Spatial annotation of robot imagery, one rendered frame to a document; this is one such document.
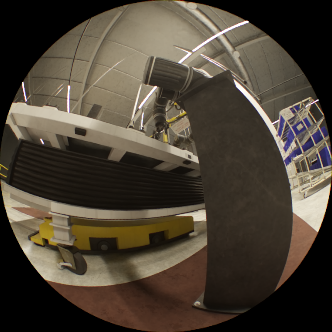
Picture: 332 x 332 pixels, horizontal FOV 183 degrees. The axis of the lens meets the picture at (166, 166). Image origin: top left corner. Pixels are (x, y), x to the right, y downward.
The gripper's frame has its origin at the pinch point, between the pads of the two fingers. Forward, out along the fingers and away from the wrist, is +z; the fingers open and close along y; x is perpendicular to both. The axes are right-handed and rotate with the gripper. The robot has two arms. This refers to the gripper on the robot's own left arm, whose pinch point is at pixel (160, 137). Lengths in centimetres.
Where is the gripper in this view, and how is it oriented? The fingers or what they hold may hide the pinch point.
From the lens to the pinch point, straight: 71.2
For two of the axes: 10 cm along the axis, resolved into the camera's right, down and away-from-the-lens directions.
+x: 6.8, 2.2, 7.0
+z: 0.6, 9.3, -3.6
